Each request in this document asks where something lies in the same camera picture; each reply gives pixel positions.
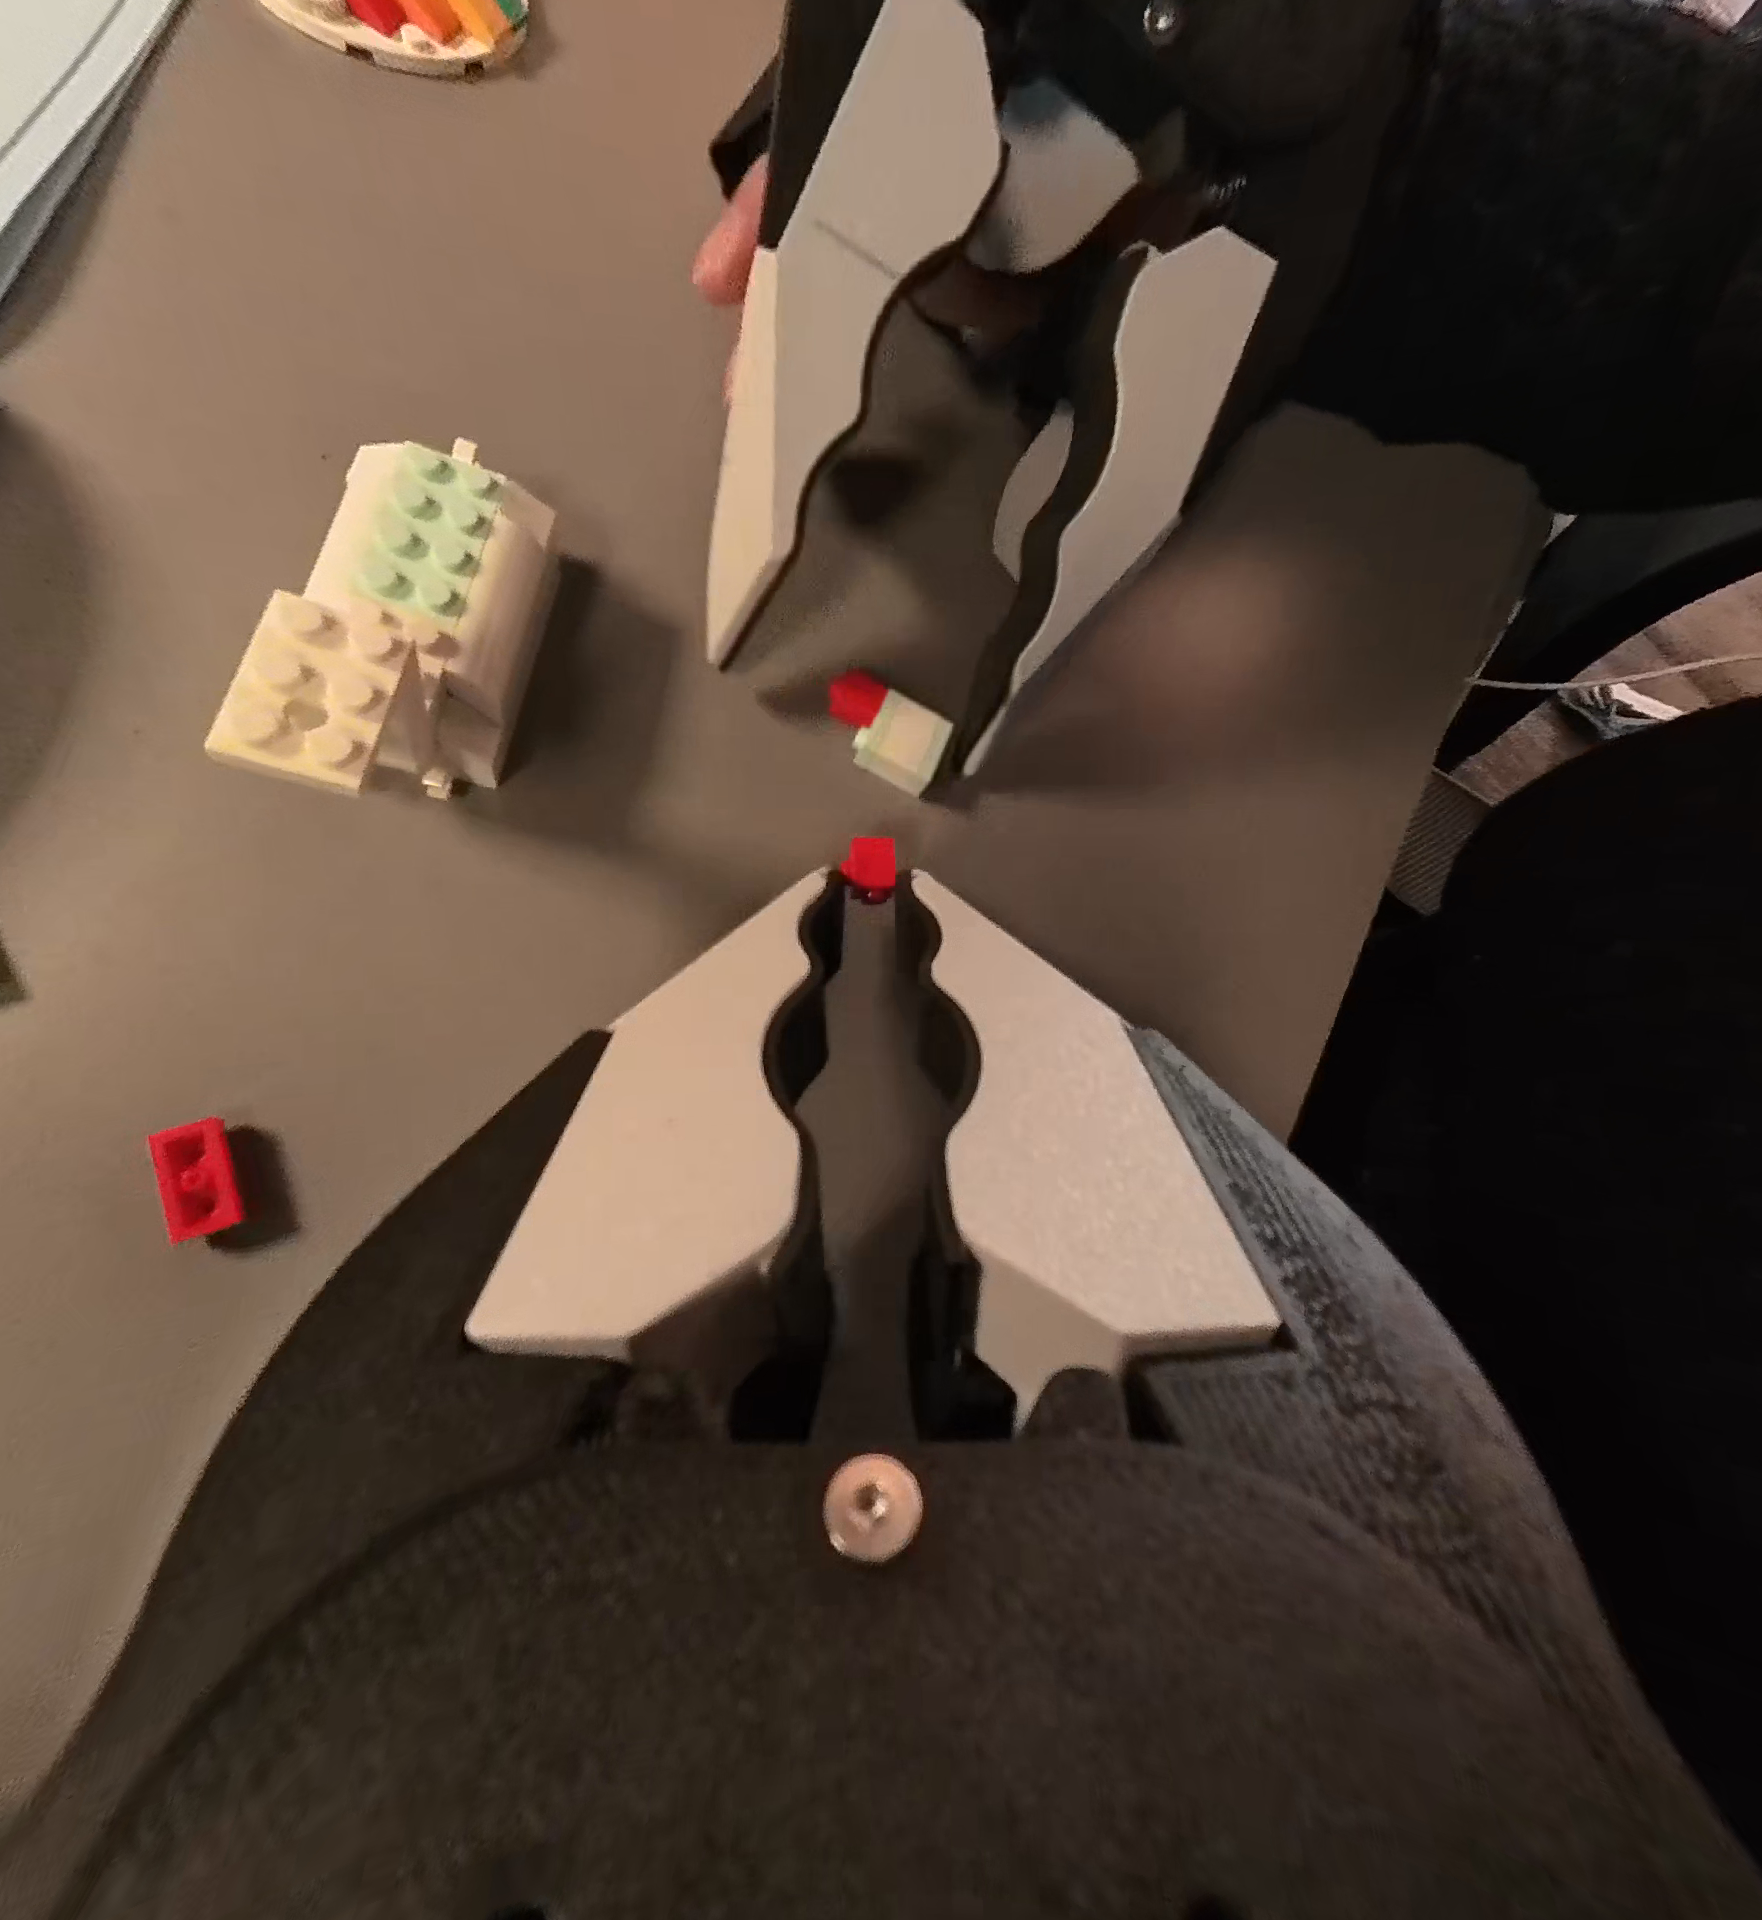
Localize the lego instruction booklet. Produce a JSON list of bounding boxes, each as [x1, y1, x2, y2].
[[0, 0, 187, 377]]

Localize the person's right hand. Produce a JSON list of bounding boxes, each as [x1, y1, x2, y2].
[[690, 150, 779, 407]]

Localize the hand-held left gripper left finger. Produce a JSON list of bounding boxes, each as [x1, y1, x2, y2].
[[464, 867, 840, 1441]]

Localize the person's right forearm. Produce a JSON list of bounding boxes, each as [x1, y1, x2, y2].
[[1270, 0, 1762, 514]]

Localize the white lego build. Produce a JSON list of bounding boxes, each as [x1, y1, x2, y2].
[[203, 436, 560, 800]]

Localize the rainbow lego build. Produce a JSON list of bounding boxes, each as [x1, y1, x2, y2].
[[258, 0, 532, 76]]

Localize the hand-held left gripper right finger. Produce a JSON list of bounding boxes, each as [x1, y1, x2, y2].
[[903, 869, 1295, 1431]]

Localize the pale green lego brick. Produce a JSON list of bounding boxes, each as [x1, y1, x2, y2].
[[852, 687, 961, 800]]

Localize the tan ribbed fabric band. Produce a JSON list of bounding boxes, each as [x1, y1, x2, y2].
[[1397, 541, 1762, 918]]

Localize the red lego plate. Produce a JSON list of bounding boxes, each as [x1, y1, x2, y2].
[[145, 1117, 246, 1247]]

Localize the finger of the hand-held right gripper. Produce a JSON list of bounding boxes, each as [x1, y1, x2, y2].
[[953, 241, 1283, 804], [706, 0, 1010, 672]]

